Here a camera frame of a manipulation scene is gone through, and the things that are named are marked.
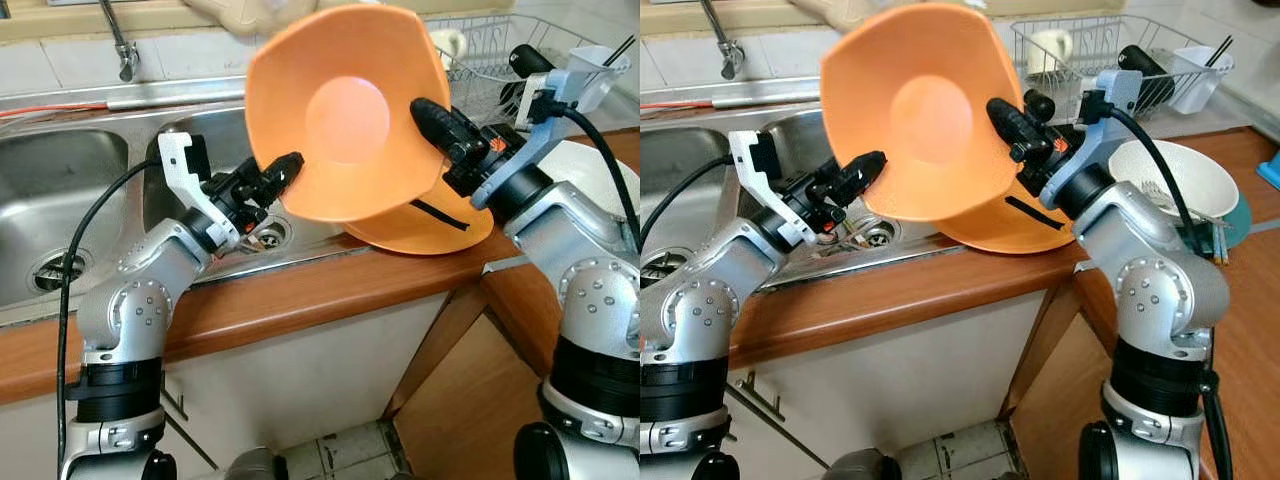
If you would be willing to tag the blue item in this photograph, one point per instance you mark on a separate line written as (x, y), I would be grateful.
(1270, 170)

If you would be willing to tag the white utensil holder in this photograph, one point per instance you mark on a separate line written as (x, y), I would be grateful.
(1198, 80)
(598, 80)

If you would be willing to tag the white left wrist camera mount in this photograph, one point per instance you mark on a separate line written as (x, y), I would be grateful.
(752, 165)
(180, 165)

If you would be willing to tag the teal plate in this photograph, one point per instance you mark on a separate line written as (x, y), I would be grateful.
(1240, 225)

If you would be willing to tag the black flask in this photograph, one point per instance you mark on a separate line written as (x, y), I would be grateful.
(1150, 75)
(530, 60)

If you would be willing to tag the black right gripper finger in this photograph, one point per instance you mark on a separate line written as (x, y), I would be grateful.
(445, 128)
(1020, 128)

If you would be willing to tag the orange bowl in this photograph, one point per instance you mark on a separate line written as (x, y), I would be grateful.
(340, 120)
(920, 120)

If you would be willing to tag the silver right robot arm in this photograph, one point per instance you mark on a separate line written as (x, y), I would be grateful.
(1160, 290)
(590, 290)

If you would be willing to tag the stainless steel sink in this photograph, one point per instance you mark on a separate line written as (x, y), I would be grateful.
(60, 180)
(680, 170)

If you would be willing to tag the grey drain tray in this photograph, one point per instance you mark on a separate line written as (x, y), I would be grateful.
(1230, 118)
(610, 115)

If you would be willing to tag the orange wooden countertop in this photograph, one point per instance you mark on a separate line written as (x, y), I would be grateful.
(300, 295)
(900, 300)

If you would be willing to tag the orange plate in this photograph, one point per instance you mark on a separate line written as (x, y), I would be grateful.
(410, 240)
(1000, 240)

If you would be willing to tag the metal faucet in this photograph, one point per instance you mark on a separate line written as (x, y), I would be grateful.
(125, 55)
(730, 55)

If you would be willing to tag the grey robot leg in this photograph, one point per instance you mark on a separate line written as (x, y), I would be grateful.
(865, 468)
(260, 468)

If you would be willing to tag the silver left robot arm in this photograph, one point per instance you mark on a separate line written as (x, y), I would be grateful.
(700, 310)
(130, 310)

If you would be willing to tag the black flat strip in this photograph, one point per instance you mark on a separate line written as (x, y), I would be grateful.
(440, 215)
(1035, 211)

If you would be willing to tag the black round cap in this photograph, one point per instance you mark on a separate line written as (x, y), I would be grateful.
(1040, 105)

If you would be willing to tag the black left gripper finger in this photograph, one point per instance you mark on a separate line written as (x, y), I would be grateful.
(863, 172)
(847, 204)
(264, 203)
(280, 172)

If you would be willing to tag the wooden corner cabinet door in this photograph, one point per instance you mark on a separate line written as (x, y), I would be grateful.
(1060, 410)
(470, 410)

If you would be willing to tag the black chopstick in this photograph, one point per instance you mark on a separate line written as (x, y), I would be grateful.
(620, 50)
(1220, 50)

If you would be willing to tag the sink drain strainer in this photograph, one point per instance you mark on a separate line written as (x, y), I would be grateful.
(662, 268)
(55, 272)

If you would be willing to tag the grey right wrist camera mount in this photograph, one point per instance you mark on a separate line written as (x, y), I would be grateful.
(530, 160)
(1090, 165)

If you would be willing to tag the cream mug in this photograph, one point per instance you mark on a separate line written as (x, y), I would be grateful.
(1048, 50)
(452, 45)

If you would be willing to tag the white bowl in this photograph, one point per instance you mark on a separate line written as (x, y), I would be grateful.
(580, 165)
(1210, 175)

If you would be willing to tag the beige hanging cloth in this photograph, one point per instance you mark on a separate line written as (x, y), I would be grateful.
(850, 12)
(240, 15)

